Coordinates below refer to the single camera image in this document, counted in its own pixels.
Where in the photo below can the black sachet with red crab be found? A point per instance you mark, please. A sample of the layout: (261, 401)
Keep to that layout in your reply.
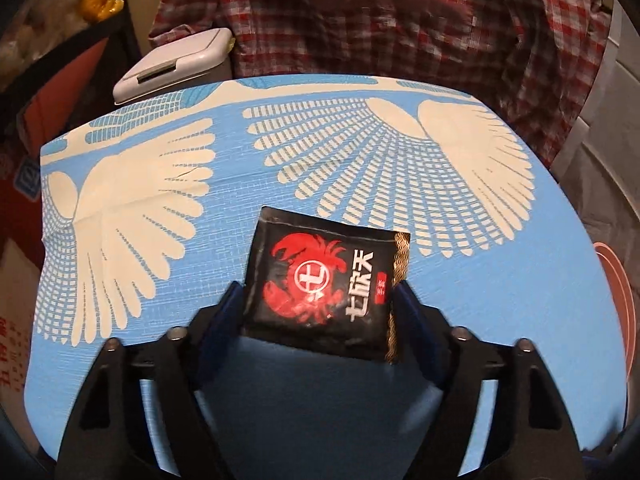
(310, 280)

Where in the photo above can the white sack with red print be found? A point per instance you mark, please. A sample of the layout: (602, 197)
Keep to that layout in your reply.
(15, 320)

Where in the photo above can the yellow figurine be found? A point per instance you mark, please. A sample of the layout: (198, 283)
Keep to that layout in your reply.
(100, 2)

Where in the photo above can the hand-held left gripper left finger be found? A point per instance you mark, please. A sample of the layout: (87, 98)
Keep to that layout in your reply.
(225, 312)

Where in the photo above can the white lidded trash bin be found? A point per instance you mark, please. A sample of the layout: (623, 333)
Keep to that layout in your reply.
(175, 65)

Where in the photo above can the clear bags of food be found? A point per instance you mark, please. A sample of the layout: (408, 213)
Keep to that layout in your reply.
(40, 30)

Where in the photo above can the grey cloth cover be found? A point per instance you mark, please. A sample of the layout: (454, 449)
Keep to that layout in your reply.
(600, 185)

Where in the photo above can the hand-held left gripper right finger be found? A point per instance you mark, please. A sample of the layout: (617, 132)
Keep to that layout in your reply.
(410, 315)

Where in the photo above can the black shelf unit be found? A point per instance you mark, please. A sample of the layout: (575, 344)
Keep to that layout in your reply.
(122, 40)

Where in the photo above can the blue patterned tablecloth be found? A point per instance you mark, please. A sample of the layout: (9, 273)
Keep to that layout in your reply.
(300, 160)

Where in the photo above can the red plastic bin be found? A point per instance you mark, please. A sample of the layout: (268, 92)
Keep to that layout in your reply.
(617, 290)

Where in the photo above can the red cardboard box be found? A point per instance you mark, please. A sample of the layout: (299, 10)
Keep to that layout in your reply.
(45, 125)

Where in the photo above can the red plaid shirt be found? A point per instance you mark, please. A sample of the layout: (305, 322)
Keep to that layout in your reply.
(375, 20)

